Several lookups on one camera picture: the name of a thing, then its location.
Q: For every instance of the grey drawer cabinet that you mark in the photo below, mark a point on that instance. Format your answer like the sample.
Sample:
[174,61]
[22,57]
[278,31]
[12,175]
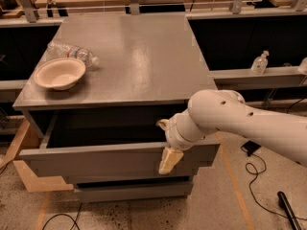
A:
[148,64]

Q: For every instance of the black rod on floor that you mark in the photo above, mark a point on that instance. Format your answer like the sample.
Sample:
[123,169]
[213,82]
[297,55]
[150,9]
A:
[285,205]

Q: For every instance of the clear pump sanitizer bottle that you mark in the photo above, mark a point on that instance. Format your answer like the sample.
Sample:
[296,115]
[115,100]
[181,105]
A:
[260,63]

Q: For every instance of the black power adapter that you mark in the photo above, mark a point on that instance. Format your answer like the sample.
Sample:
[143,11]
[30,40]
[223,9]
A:
[250,148]

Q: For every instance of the grey drawer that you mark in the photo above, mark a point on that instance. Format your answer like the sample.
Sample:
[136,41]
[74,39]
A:
[112,149]
[132,192]

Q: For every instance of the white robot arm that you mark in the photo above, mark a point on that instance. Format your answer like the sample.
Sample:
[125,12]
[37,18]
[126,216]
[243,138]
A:
[209,111]

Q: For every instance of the white paper bowl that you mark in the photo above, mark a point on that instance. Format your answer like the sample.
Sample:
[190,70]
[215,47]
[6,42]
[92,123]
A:
[60,73]

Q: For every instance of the grey bottom drawer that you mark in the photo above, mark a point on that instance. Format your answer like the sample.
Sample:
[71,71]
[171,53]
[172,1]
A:
[132,192]

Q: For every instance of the grey top drawer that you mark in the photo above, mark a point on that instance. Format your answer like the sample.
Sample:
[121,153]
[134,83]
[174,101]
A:
[112,149]

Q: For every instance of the clear plastic water bottle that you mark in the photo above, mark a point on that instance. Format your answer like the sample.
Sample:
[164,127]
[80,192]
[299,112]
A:
[58,49]

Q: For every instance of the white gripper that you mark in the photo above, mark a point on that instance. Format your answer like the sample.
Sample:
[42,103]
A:
[173,134]

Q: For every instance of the wooden board left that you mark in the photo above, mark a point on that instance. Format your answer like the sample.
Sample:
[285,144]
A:
[25,138]

